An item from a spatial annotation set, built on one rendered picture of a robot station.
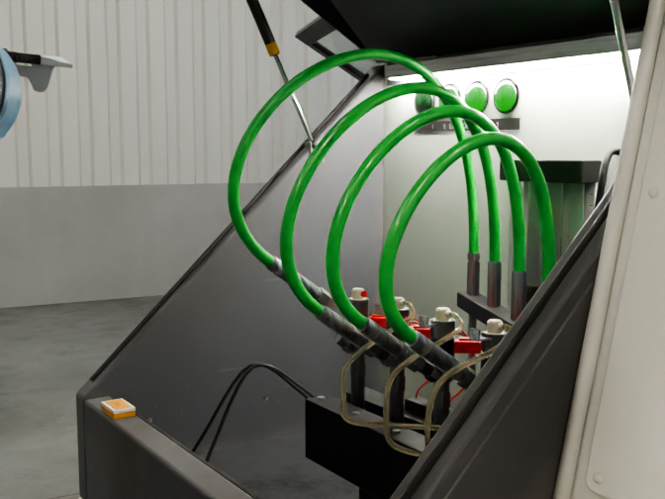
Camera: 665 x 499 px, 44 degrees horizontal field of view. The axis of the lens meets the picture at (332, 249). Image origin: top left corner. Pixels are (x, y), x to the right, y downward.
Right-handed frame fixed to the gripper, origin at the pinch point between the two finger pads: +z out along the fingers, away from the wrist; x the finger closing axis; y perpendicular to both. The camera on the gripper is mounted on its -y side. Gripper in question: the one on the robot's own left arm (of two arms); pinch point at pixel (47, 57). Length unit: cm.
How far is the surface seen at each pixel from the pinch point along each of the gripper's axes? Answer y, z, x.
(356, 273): 31, 31, 47
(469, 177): 9, 17, 73
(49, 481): 165, 100, -134
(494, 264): 19, 12, 81
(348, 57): -4, -2, 65
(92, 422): 48, -16, 38
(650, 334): 17, -14, 108
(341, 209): 11, -19, 78
